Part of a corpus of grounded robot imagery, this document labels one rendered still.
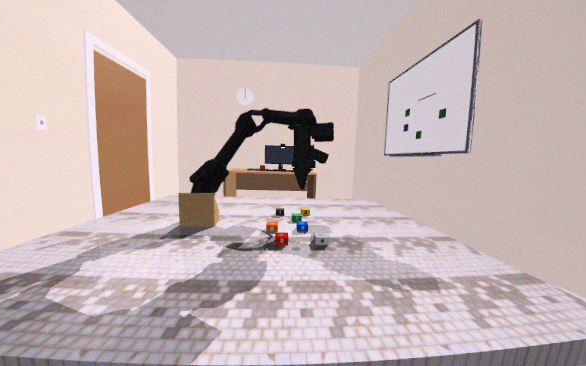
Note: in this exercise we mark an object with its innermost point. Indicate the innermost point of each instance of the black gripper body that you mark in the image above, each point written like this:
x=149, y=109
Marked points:
x=301, y=158

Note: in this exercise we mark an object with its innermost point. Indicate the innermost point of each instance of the red block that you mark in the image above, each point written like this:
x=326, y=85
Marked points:
x=281, y=238

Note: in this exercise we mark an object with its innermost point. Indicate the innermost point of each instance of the blue block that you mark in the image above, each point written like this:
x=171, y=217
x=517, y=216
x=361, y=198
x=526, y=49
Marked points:
x=302, y=226

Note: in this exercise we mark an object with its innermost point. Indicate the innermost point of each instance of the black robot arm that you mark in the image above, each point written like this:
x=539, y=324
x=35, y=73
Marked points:
x=208, y=178

